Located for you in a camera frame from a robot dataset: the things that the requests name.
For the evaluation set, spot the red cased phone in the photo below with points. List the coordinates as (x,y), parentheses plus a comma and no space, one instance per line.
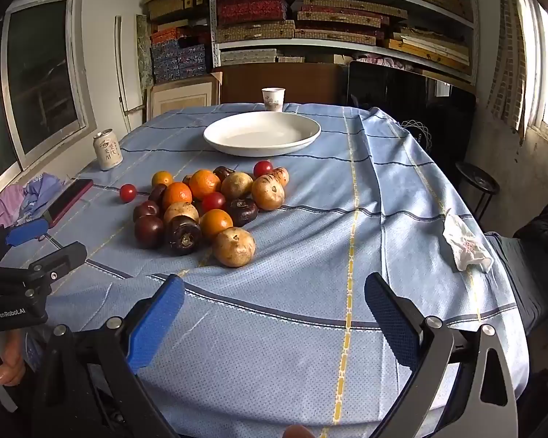
(68,200)

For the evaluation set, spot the crumpled white tissue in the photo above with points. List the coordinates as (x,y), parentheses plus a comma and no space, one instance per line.
(466,246)

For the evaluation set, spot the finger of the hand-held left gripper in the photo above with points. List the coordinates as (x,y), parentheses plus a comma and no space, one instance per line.
(59,259)
(27,231)

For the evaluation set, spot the shelf of folded fabrics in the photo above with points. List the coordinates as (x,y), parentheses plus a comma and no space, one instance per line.
(251,9)

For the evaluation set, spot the white framed sliding window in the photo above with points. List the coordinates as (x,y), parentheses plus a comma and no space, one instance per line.
(45,68)

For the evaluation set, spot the grey blue cloth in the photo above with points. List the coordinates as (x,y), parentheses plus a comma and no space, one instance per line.
(534,283)

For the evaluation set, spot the dark red plum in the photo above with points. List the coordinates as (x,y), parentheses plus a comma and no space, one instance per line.
(149,232)
(156,191)
(145,210)

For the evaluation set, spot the beige woven blind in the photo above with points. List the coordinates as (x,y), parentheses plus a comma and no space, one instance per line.
(507,54)

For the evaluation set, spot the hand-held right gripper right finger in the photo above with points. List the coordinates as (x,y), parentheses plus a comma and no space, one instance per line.
(390,324)

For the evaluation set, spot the small orange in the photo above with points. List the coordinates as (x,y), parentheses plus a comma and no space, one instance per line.
(162,179)

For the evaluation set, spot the pink cloth bundle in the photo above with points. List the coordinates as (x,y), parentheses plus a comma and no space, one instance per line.
(379,60)

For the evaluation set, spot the white metal shelf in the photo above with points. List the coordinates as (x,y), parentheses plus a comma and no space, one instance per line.
(255,44)

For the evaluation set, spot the brown passion fruit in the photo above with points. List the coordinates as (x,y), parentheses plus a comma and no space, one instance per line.
(187,179)

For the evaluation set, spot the brown wooden board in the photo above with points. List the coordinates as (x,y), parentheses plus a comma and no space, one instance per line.
(301,84)

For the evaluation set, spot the white curved strip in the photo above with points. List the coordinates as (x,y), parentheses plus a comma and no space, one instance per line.
(118,64)

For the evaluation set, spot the dark purple passion fruit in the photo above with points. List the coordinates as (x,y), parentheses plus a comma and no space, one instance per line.
(183,236)
(222,172)
(242,213)

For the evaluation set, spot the person's right hand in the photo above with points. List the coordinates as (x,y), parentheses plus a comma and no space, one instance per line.
(297,432)

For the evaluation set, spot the pile of blue patterned boxes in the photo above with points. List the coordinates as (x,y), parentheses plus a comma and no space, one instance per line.
(178,59)

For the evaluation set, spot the lilac cloth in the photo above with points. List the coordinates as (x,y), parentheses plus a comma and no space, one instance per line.
(0,210)

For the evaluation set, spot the person's left hand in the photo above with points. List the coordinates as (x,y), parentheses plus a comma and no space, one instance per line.
(10,365)

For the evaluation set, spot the blue striped tablecloth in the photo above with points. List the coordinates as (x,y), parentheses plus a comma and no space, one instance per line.
(301,328)

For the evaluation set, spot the black glossy panel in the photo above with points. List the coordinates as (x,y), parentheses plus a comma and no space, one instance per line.
(392,91)

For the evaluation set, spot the blue patterned cloth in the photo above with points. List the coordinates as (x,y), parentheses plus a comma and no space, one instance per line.
(41,191)

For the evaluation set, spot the beige framed board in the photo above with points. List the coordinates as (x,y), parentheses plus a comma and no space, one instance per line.
(182,96)

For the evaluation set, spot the white paper cup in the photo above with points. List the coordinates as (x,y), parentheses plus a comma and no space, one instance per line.
(273,98)

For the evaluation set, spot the black round stool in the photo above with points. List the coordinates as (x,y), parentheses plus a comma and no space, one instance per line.
(477,178)

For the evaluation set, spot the green patterned roll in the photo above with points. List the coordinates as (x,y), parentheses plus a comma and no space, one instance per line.
(142,54)

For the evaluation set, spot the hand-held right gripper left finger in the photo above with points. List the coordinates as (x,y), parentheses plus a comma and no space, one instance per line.
(157,324)

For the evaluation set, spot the white plate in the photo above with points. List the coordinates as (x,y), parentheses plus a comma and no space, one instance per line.
(260,137)

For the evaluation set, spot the white drink can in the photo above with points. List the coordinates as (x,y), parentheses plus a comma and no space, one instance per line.
(107,150)

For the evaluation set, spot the red cherry tomato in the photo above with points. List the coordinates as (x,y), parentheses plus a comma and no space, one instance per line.
(263,169)
(128,193)
(213,201)

